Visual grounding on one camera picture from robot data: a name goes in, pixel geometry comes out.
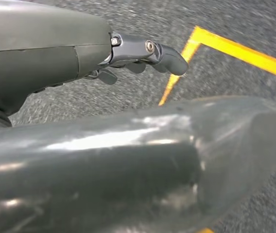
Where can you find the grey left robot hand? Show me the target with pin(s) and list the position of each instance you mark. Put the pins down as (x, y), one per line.
(103, 177)

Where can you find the yellow floor tape marking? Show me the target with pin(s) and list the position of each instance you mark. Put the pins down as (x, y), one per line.
(237, 51)

